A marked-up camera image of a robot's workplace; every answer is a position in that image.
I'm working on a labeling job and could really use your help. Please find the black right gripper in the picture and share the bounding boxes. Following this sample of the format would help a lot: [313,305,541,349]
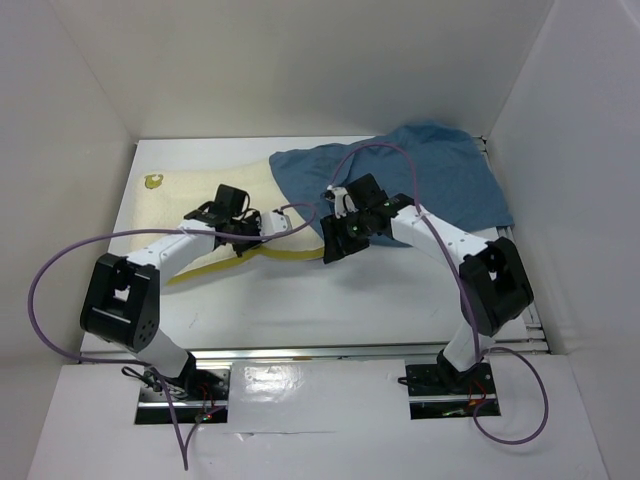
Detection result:
[320,208,372,264]

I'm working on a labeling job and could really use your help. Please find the cream quilted pillow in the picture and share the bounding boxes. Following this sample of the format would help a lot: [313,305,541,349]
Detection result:
[109,158,326,286]

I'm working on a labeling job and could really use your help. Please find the blue fabric pillowcase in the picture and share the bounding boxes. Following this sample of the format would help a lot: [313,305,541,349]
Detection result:
[269,121,514,251]

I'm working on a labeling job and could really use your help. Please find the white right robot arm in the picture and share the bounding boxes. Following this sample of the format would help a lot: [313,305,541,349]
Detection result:
[321,174,534,392]

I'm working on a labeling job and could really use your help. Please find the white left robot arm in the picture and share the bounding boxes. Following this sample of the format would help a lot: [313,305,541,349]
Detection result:
[80,185,261,400]

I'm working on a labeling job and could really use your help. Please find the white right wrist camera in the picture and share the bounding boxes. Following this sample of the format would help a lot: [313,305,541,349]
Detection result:
[324,185,357,218]

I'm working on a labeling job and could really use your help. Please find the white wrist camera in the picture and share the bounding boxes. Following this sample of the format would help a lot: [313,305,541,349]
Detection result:
[324,185,357,218]
[259,211,293,238]

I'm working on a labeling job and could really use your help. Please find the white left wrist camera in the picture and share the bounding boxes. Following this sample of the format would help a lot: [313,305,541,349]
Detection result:
[259,211,293,238]

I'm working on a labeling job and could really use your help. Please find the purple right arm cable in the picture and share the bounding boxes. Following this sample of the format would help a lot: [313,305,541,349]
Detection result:
[329,143,550,445]

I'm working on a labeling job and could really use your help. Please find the aluminium table edge rail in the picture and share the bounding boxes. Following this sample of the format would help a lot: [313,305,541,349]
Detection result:
[84,339,550,362]

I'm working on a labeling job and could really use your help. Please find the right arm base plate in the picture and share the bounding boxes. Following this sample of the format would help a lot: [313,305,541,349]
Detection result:
[397,362,501,420]

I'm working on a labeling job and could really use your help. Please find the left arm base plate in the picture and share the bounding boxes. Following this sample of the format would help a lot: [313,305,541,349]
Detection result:
[124,365,231,426]

